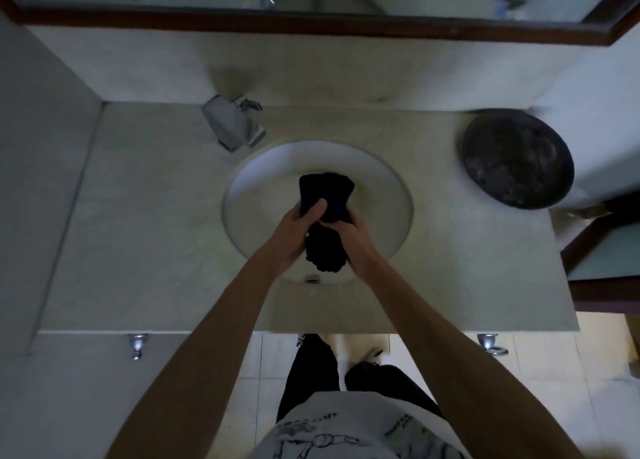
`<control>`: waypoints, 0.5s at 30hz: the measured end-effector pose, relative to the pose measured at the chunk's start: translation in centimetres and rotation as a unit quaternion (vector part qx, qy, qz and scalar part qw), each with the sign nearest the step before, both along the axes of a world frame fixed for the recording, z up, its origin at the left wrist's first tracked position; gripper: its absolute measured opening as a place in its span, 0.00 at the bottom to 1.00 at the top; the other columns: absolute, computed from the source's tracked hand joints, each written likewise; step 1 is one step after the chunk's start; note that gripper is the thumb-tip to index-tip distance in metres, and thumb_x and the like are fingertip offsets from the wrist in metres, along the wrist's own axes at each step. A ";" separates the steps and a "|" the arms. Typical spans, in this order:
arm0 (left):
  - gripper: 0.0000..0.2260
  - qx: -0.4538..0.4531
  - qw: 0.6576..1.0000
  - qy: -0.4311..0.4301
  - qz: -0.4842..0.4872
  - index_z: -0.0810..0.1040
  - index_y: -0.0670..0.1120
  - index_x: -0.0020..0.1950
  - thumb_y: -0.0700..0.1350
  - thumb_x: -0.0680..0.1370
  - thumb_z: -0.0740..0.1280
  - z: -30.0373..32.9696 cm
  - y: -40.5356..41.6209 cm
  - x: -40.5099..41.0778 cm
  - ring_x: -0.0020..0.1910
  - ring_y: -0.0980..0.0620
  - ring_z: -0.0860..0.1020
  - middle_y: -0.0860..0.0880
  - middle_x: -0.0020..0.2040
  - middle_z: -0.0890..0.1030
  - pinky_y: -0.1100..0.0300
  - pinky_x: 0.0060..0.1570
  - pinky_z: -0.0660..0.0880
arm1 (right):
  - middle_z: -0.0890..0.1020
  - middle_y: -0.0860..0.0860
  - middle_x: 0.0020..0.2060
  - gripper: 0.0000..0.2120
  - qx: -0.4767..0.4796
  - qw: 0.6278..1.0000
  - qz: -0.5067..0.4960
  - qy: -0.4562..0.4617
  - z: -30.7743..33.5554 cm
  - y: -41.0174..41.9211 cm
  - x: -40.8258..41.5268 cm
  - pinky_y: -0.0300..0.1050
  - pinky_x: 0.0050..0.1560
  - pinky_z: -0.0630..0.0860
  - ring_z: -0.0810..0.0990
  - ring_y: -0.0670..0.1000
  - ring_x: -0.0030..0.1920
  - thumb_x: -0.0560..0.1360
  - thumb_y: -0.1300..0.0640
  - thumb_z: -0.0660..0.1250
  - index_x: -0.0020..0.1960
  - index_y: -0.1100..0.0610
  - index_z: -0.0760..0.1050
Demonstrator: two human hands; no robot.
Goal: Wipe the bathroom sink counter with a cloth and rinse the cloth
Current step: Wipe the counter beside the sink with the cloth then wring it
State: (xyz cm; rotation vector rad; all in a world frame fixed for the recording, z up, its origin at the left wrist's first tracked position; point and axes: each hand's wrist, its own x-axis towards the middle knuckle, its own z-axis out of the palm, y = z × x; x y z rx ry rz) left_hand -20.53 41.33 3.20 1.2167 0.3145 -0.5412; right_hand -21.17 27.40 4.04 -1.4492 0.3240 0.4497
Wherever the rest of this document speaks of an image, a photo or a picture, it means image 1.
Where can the person's left hand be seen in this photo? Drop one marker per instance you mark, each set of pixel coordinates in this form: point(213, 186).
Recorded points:
point(292, 238)

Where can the person's right hand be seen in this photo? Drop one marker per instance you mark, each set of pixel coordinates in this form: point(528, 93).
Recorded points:
point(360, 248)

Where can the dark blue cleaning cloth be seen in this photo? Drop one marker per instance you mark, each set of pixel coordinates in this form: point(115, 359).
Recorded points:
point(327, 188)

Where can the person's left forearm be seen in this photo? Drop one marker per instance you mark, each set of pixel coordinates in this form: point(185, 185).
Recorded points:
point(210, 353)

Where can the person's right forearm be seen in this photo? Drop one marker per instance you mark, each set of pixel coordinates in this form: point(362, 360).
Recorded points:
point(450, 363)

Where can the white oval sink basin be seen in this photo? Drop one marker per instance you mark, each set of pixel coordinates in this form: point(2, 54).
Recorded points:
point(260, 183)

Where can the beige marble sink countertop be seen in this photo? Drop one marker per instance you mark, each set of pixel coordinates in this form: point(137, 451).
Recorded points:
point(150, 223)

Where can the white shoe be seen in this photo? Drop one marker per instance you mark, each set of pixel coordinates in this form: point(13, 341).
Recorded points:
point(372, 356)
point(300, 341)

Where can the chrome square faucet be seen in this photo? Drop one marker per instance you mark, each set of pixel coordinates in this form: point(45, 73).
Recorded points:
point(232, 123)

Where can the black trousers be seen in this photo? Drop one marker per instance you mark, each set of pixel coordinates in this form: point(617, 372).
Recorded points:
point(312, 373)

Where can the white printed t-shirt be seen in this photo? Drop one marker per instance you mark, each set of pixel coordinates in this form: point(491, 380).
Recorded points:
point(350, 423)

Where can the black round tray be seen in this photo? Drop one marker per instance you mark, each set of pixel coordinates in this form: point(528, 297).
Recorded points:
point(517, 158)

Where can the wood framed glass door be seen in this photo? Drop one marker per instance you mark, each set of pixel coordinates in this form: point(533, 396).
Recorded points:
point(600, 258)

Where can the chrome wall hook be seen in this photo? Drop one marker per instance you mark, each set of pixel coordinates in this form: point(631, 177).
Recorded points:
point(136, 344)

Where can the wood framed wall mirror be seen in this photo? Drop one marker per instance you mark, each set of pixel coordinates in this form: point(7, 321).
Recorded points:
point(300, 23)

